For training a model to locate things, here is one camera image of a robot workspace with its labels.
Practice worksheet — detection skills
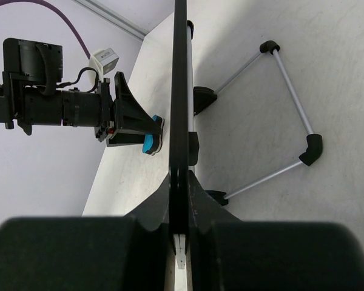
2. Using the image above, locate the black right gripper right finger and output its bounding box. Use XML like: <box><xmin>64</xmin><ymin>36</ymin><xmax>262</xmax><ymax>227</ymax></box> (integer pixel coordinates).
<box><xmin>187</xmin><ymin>173</ymin><xmax>364</xmax><ymax>290</ymax></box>

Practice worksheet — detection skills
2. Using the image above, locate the blue whiteboard eraser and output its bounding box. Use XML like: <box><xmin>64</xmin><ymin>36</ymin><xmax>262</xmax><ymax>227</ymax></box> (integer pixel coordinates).
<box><xmin>142</xmin><ymin>115</ymin><xmax>164</xmax><ymax>156</ymax></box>

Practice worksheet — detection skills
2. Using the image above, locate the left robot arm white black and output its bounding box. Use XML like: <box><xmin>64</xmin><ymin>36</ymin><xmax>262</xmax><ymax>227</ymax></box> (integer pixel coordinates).
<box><xmin>0</xmin><ymin>38</ymin><xmax>164</xmax><ymax>155</ymax></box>

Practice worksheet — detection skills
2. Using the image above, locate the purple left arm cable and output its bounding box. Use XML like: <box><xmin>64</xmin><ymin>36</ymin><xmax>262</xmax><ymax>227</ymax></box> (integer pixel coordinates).
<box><xmin>0</xmin><ymin>0</ymin><xmax>93</xmax><ymax>60</ymax></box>

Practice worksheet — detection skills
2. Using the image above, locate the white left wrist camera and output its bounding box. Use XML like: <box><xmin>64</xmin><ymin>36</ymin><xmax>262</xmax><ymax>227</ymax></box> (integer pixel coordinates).
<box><xmin>89</xmin><ymin>48</ymin><xmax>119</xmax><ymax>79</ymax></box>

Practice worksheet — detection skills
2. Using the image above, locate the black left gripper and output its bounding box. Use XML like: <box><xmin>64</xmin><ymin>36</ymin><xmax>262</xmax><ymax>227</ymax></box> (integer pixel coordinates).
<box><xmin>95</xmin><ymin>72</ymin><xmax>160</xmax><ymax>147</ymax></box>

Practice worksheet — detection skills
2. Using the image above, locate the whiteboard wire stand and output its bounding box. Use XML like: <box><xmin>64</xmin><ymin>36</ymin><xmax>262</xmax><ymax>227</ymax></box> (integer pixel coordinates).
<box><xmin>194</xmin><ymin>39</ymin><xmax>323</xmax><ymax>206</ymax></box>

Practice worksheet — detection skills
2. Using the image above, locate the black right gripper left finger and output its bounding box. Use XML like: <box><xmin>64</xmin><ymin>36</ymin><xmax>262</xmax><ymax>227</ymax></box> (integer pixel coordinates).
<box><xmin>0</xmin><ymin>181</ymin><xmax>174</xmax><ymax>290</ymax></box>

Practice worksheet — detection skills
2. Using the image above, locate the left aluminium frame post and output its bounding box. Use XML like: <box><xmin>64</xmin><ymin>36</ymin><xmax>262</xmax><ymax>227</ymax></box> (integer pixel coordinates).
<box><xmin>73</xmin><ymin>0</ymin><xmax>149</xmax><ymax>41</ymax></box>

